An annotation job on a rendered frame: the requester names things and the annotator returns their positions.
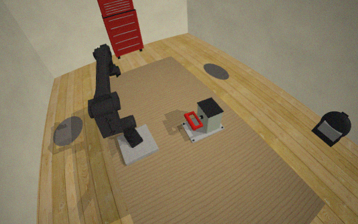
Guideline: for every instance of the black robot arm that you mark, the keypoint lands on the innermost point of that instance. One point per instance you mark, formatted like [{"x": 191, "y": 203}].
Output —
[{"x": 105, "y": 105}]

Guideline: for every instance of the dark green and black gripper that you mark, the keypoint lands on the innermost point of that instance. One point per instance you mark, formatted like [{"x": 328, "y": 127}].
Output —
[{"x": 114, "y": 70}]

